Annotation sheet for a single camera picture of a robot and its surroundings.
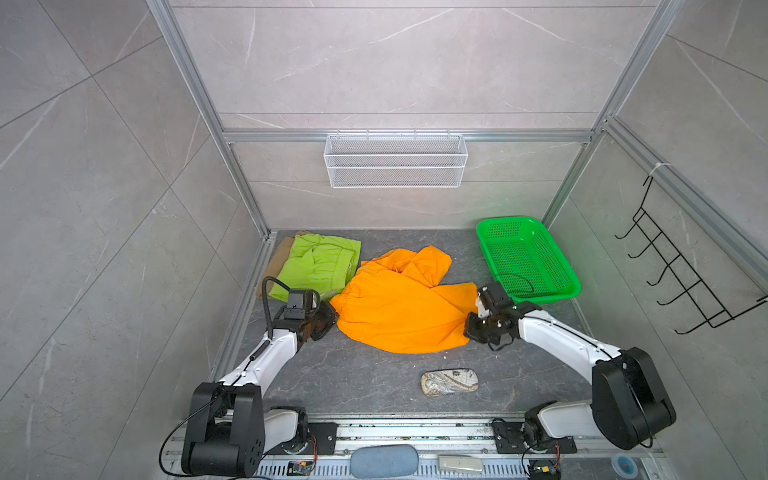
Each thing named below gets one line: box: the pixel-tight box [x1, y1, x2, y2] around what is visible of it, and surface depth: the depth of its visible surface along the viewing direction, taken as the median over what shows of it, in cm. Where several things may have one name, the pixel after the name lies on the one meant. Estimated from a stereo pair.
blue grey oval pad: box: [350, 444, 419, 479], surface depth 70 cm
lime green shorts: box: [269, 233, 362, 302], surface depth 106 cm
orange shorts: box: [330, 246, 478, 354], surface depth 94 cm
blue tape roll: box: [611, 453, 639, 479], surface depth 71 cm
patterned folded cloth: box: [421, 368, 479, 397], surface depth 81 cm
